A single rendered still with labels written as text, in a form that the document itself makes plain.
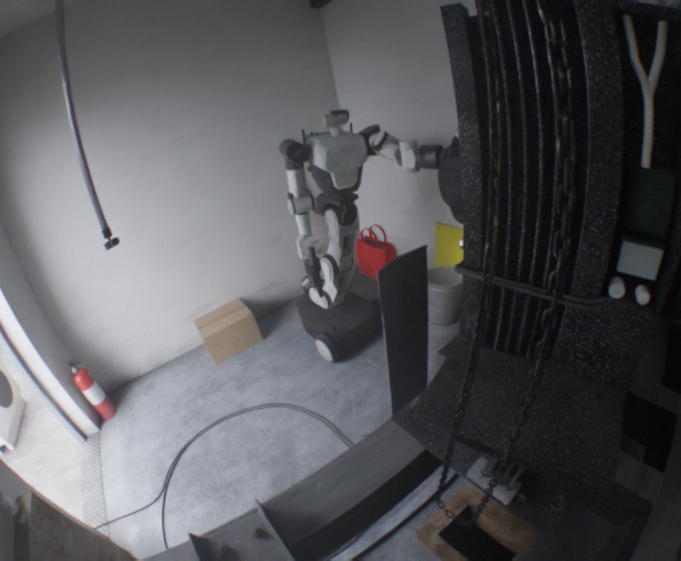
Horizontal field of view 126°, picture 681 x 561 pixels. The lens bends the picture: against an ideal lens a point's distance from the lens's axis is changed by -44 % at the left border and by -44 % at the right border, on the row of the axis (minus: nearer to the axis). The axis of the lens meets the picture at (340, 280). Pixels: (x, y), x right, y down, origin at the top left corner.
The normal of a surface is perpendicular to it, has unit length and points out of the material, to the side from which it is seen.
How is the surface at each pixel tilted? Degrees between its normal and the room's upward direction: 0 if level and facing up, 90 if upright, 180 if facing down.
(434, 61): 90
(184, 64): 90
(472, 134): 90
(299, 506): 0
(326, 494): 0
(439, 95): 90
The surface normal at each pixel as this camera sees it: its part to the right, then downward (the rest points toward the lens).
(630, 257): -0.64, 0.47
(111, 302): 0.58, 0.31
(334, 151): 0.38, 0.51
